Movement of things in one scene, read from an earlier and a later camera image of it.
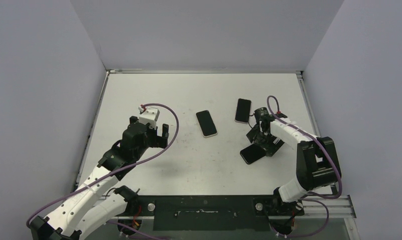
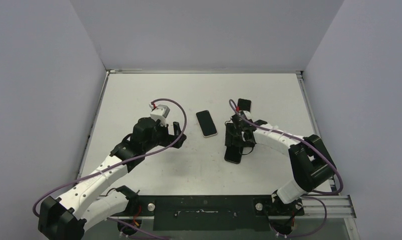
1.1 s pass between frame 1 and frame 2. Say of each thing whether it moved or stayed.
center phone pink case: stayed
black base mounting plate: stayed
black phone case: moved
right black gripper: moved
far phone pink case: stayed
